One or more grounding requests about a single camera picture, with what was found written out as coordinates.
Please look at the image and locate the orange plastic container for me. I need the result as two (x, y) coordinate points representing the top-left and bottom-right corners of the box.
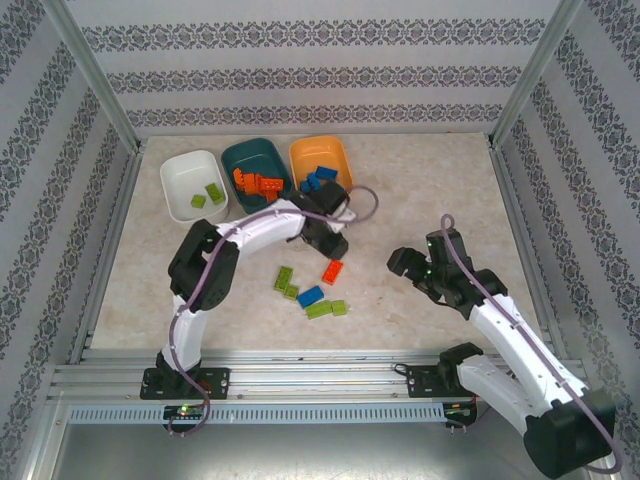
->
(288, 135), (355, 211)

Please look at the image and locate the teal plastic container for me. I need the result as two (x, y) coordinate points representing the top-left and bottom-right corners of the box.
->
(220, 137), (294, 217)

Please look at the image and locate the small circuit board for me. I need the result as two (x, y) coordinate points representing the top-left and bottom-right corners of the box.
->
(163, 404), (207, 421)
(444, 402), (479, 421)

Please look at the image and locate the white plastic container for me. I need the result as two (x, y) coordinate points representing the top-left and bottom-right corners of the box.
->
(159, 149), (230, 224)

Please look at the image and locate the grey metal panel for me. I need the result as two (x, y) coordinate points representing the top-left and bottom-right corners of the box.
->
(29, 399), (616, 480)

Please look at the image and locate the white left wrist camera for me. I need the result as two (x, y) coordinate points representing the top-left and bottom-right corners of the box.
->
(327, 205), (359, 232)

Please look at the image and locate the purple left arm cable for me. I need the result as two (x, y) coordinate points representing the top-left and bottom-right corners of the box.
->
(167, 185), (380, 439)

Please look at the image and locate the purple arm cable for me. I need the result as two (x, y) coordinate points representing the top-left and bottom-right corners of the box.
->
(167, 185), (380, 439)
(439, 213), (624, 476)

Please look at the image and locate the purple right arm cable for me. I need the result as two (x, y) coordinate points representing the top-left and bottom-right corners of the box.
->
(439, 213), (624, 476)

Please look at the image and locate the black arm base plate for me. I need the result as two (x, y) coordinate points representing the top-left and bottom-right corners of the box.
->
(405, 364), (481, 400)
(139, 367), (231, 401)

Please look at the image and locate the aluminium side rail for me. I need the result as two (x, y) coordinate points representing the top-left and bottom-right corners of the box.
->
(488, 143), (570, 361)
(68, 142), (147, 365)

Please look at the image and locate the aluminium mounting rail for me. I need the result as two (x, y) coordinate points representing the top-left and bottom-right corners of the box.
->
(47, 347), (596, 401)

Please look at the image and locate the grey slotted cable duct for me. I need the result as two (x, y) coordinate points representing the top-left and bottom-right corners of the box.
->
(67, 402), (446, 426)

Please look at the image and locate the aluminium frame post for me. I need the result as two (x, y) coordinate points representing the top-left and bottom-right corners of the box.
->
(39, 0), (149, 154)
(488, 0), (587, 151)

